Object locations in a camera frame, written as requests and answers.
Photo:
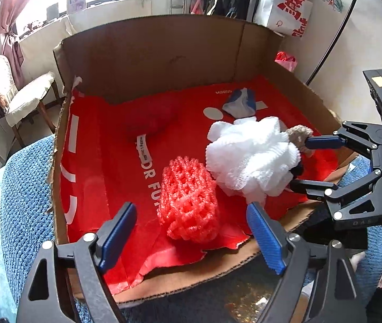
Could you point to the pink plastic bag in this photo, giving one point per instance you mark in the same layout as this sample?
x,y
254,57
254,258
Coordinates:
x,y
286,60

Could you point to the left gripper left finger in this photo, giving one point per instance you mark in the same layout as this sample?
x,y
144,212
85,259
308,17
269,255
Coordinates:
x,y
95,254

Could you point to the blue knitted blanket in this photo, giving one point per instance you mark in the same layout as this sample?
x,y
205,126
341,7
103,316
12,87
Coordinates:
x,y
26,223

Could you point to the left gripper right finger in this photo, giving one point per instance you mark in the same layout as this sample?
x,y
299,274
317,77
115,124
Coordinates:
x,y
285,253

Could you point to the white fluffy black toy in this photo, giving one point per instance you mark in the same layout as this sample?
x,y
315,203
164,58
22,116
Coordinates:
x,y
297,170

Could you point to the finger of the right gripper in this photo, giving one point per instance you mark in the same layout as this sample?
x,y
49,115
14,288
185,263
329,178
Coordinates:
x,y
314,190
325,142

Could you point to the white bag red characters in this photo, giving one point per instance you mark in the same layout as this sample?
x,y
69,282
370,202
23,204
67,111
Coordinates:
x,y
287,17

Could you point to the red miniso bag liner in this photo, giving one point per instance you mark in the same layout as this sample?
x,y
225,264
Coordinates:
x,y
114,154

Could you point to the dark patterned gift box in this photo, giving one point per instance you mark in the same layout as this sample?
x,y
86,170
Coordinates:
x,y
240,296

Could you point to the blue white cloth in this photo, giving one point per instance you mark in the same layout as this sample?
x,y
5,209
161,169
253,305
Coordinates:
x,y
241,104

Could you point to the red foam net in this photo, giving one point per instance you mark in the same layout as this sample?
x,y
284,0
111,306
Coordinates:
x,y
188,208

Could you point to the white mesh bath pouf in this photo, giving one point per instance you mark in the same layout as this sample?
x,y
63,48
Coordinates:
x,y
251,157

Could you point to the pink curtain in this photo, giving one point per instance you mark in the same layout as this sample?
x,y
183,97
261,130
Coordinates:
x,y
9,11

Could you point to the cream crocheted yarn piece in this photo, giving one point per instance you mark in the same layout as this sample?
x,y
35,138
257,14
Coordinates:
x,y
298,135

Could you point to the black clothes rack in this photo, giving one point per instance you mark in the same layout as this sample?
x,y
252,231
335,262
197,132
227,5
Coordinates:
x,y
327,21

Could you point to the white cushioned chair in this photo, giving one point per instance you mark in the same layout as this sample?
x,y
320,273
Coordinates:
x,y
17,104

